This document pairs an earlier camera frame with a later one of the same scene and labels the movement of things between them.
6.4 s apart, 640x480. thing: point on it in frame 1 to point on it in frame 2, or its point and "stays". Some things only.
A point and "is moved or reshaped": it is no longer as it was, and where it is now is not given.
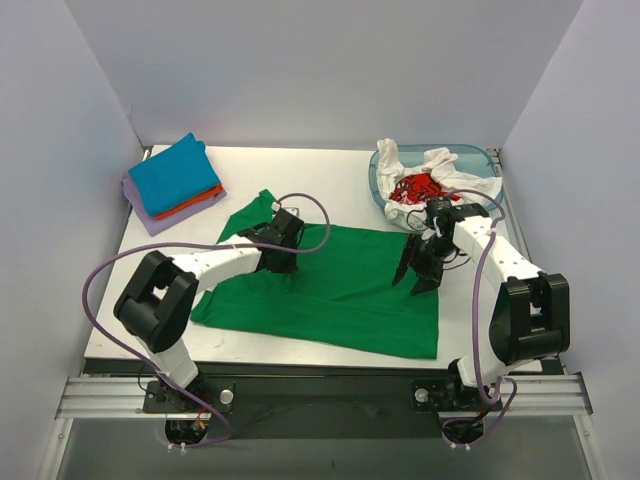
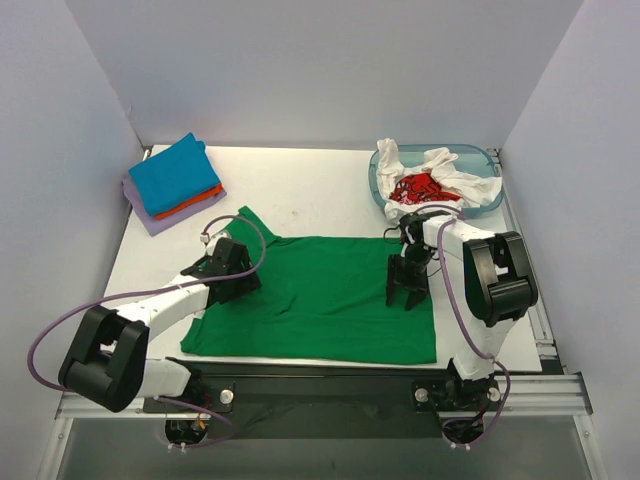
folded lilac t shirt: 151,223 stays
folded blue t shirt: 175,176 stays
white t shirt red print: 406,191 stays
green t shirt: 340,295 is moved or reshaped
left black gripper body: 282,257 to 239,280
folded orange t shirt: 220,189 stays
